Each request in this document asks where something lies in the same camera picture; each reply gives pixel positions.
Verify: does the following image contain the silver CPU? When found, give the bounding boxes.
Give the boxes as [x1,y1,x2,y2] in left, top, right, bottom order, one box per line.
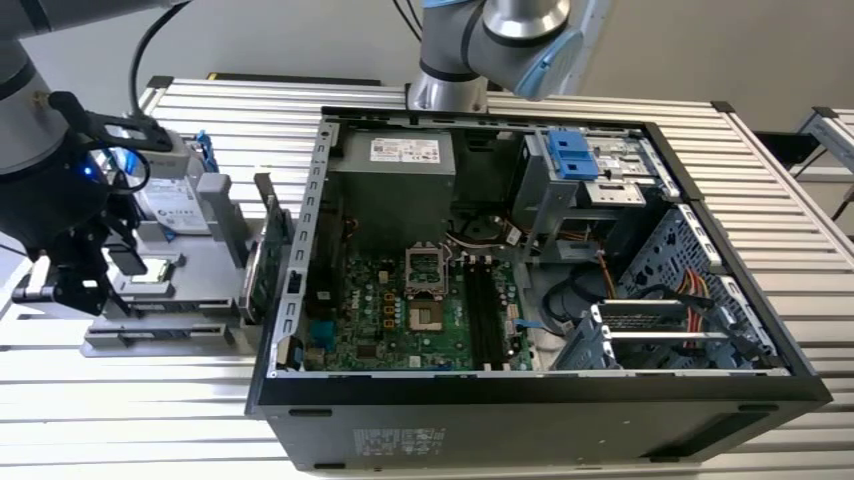
[132,257,179,286]

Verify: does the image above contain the blue plastic drive latch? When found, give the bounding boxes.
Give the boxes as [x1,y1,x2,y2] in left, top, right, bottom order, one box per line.
[546,128,599,180]

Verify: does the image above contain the metal drive cage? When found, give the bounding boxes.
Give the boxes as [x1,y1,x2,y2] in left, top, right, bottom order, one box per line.
[519,127,675,262]

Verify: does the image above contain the yellow white power wire bundle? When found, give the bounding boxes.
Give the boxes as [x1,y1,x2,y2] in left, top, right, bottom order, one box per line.
[445,230,515,251]

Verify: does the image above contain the black camera cable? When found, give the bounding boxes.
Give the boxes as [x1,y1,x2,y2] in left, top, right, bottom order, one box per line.
[128,0,196,121]

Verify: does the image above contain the metal disk bay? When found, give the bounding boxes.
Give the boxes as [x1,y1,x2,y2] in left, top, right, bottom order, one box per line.
[553,294,782,374]

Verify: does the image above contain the CPU socket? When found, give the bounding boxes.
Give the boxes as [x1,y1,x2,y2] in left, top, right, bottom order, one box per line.
[406,298,447,334]

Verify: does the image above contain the black open PC case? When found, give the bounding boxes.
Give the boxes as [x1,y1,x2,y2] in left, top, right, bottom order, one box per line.
[244,104,836,472]

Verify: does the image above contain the slatted metal side table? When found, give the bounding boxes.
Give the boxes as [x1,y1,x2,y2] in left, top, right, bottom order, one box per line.
[790,106,854,221]

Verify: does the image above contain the grey power supply unit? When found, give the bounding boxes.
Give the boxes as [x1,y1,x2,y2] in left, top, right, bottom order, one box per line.
[330,127,459,251]

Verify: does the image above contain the metal socket cover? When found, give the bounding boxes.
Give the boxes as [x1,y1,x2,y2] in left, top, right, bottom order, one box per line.
[403,242,447,297]

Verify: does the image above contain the orange red power wires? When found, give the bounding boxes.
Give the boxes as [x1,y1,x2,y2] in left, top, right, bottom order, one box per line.
[558,227,617,304]

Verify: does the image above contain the grey parts rack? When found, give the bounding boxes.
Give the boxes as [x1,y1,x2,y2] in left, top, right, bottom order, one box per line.
[79,172,295,359]

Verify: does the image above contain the green graphics card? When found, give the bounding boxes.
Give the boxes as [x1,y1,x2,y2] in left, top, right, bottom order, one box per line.
[239,172,296,325]

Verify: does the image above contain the green motherboard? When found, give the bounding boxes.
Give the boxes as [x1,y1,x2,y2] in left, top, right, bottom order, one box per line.
[303,247,535,374]

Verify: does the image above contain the RAM slot with white clip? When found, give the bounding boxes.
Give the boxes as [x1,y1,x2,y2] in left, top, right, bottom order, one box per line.
[471,257,498,372]
[487,257,515,372]

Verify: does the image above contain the orange yellow flat wire bundle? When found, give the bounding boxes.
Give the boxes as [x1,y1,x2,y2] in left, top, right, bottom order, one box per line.
[678,269,714,351]

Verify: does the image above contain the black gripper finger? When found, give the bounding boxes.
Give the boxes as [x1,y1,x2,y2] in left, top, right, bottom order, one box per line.
[99,219,147,275]
[39,227,134,321]

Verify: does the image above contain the thick black cable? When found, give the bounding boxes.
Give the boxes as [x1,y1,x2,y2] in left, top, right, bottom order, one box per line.
[542,276,589,337]

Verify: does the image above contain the hard disk in blue carrier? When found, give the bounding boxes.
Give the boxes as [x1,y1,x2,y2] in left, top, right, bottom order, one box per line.
[132,128,215,236]

